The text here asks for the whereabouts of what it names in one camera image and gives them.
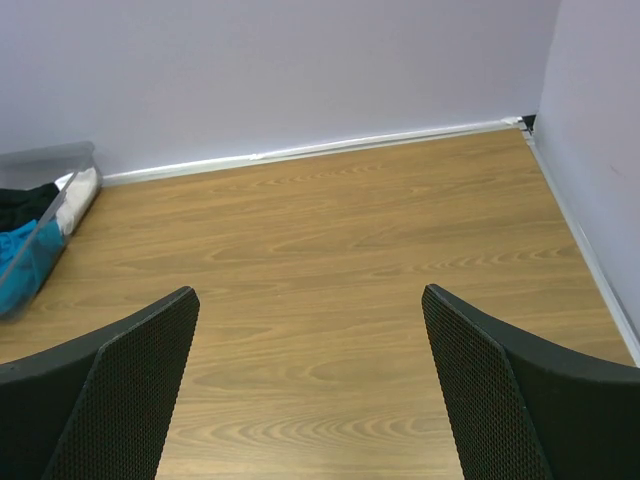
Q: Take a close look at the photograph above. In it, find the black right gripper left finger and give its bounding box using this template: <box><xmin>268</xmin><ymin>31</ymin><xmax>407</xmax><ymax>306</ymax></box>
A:
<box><xmin>1</xmin><ymin>287</ymin><xmax>200</xmax><ymax>479</ymax></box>

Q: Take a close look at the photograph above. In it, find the clear plastic storage bin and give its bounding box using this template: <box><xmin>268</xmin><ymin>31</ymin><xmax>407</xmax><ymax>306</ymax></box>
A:
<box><xmin>1</xmin><ymin>141</ymin><xmax>102</xmax><ymax>322</ymax></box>

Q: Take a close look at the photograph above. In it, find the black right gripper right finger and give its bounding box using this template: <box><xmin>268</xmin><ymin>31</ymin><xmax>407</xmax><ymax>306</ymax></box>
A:
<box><xmin>422</xmin><ymin>284</ymin><xmax>639</xmax><ymax>479</ymax></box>

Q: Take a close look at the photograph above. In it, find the black t shirt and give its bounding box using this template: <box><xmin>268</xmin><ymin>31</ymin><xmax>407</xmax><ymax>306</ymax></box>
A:
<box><xmin>1</xmin><ymin>183</ymin><xmax>60</xmax><ymax>232</ymax></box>

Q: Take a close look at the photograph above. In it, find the white t shirt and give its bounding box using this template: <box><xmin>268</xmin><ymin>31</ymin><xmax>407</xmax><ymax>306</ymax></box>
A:
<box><xmin>54</xmin><ymin>167</ymin><xmax>100</xmax><ymax>236</ymax></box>

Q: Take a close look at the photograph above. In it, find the teal t shirt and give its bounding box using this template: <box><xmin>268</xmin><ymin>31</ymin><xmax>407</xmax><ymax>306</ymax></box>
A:
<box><xmin>1</xmin><ymin>220</ymin><xmax>65</xmax><ymax>318</ymax></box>

